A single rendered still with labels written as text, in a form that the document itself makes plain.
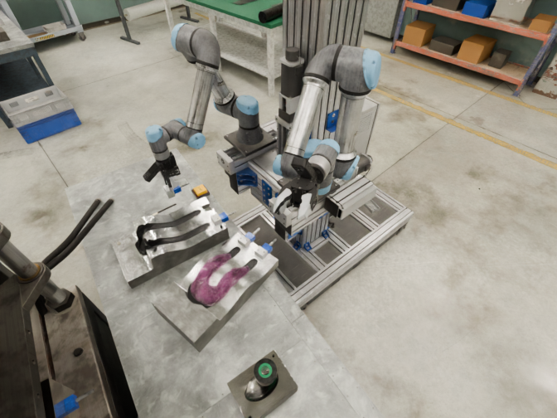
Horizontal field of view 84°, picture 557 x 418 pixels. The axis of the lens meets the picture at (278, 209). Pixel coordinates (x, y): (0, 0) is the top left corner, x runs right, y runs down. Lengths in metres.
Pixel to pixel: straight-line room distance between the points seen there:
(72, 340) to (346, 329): 1.55
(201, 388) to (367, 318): 1.34
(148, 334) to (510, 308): 2.35
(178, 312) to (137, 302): 0.27
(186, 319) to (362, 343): 1.30
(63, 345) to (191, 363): 0.54
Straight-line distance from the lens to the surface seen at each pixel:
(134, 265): 1.58
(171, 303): 1.36
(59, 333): 1.65
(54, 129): 4.50
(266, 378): 1.21
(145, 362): 1.42
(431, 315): 2.50
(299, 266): 2.20
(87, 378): 1.51
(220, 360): 1.35
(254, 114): 1.71
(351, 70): 1.13
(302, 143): 1.12
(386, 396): 2.21
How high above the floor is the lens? 2.08
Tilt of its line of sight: 48 degrees down
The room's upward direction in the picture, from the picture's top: straight up
